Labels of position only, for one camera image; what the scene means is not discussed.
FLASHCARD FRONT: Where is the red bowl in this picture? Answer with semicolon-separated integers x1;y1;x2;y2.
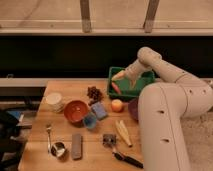
64;100;89;125

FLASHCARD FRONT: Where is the red carrot toy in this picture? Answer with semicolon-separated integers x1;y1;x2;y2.
111;82;122;94

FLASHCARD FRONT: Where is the metal measuring cup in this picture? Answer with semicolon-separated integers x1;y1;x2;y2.
46;124;66;158

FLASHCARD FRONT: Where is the green plastic bin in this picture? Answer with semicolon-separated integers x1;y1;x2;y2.
107;67;155;101

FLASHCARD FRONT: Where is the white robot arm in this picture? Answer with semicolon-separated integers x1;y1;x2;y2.
113;47;213;171

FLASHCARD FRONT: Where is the blue sponge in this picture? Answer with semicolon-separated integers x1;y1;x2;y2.
91;102;107;120

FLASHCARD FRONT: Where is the purple bowl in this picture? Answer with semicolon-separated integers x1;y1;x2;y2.
128;98;138;120

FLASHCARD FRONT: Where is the yellow corn cob toy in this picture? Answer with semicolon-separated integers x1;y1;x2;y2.
115;120;132;147

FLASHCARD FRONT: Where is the brown pine cone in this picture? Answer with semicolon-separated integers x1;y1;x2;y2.
87;86;103;105

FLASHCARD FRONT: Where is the apple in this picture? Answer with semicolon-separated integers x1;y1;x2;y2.
111;99;124;112

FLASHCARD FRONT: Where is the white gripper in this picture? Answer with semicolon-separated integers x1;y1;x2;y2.
111;60;149;89

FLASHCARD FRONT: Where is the grey board eraser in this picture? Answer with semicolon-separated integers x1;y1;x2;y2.
71;134;82;160

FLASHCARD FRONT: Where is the small blue cup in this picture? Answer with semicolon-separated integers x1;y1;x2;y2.
83;113;97;130

